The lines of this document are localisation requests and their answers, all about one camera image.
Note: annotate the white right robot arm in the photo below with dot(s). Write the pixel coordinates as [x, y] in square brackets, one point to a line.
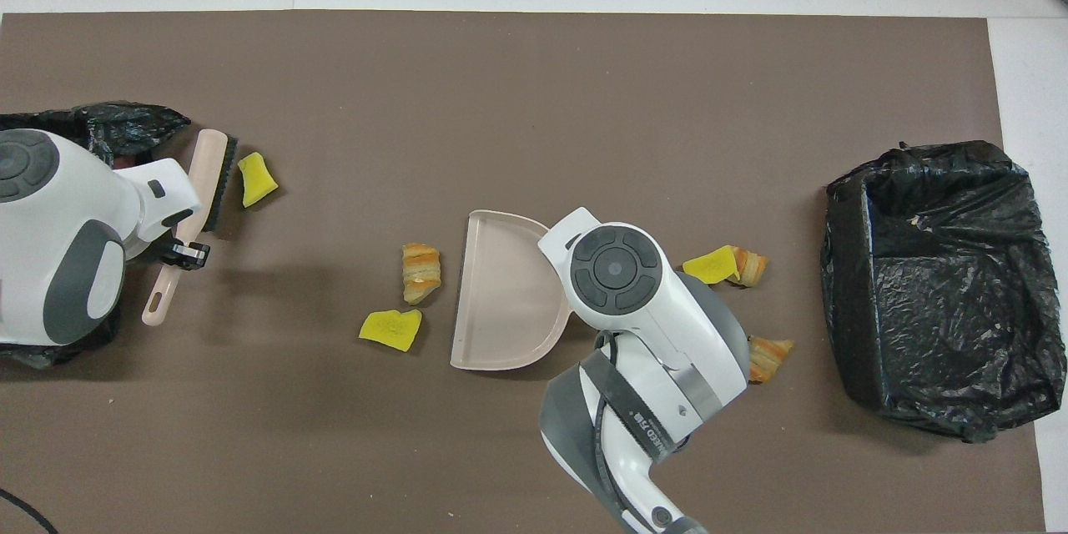
[651, 334]

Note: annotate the yellow sponge with green side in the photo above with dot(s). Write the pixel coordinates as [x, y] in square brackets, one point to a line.
[709, 265]

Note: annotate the brown table mat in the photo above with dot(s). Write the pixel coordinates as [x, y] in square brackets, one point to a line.
[501, 100]

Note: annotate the beige plastic dustpan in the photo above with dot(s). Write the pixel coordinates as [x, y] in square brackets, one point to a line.
[501, 300]

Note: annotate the crumpled black trash bag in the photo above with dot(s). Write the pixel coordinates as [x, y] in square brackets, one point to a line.
[133, 121]

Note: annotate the striped croissant piece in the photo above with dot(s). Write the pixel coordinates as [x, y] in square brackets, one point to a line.
[772, 355]
[751, 267]

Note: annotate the rectangular bin with black bag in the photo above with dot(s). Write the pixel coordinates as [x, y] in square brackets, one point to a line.
[918, 334]

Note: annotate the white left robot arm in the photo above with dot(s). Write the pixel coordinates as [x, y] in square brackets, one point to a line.
[50, 225]

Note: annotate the beige hand brush black bristles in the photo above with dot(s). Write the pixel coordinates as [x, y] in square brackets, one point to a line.
[204, 175]

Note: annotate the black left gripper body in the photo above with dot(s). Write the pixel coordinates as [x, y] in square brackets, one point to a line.
[154, 249]

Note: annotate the croissant piece pale underside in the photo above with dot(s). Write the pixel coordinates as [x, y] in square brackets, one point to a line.
[421, 271]

